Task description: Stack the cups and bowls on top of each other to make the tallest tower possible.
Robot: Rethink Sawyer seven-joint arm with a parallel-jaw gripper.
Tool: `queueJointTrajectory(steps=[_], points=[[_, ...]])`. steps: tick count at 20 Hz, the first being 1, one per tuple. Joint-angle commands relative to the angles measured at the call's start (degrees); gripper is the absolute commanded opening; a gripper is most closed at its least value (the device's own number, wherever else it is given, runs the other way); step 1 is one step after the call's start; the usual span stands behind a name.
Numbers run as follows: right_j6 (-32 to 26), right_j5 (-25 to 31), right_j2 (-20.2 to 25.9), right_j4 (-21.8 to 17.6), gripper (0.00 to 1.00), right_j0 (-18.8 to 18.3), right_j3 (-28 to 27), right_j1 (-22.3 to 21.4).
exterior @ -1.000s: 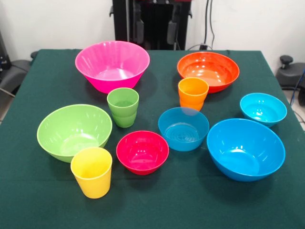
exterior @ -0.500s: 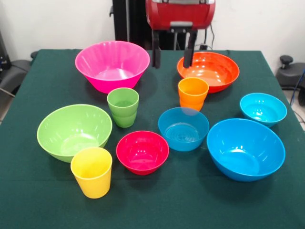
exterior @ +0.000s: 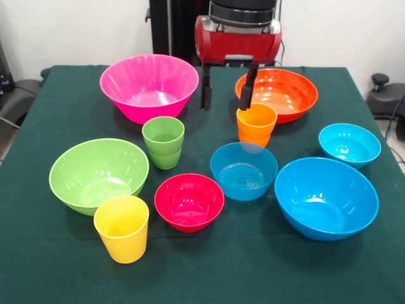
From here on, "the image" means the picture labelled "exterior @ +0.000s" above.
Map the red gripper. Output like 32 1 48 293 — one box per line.
194 15 283 111

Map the ribbed blue bowl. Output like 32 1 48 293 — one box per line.
209 141 279 202

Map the green cup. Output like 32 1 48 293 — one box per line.
141 116 185 170

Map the orange cup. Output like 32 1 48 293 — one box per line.
236 103 278 149

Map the orange-red bowl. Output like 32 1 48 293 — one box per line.
235 68 319 125

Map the large pink bowl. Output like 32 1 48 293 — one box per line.
99 53 200 125

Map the small red bowl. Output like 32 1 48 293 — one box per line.
154 173 225 234

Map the small turquoise bowl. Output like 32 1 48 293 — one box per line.
318 123 382 170

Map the large blue bowl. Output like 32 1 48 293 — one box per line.
273 156 380 243

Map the green bowl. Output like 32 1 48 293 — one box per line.
48 137 150 217

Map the dark green table cloth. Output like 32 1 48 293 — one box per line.
0 65 405 304

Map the yellow cup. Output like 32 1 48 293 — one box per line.
93 194 150 265

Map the dark equipment box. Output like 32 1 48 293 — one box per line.
0 41 15 94

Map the black hanging cable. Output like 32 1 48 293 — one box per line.
274 0 287 66

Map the black pedestal foot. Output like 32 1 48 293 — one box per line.
0 68 51 127
366 73 405 118

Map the blue cable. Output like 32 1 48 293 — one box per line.
383 91 405 141

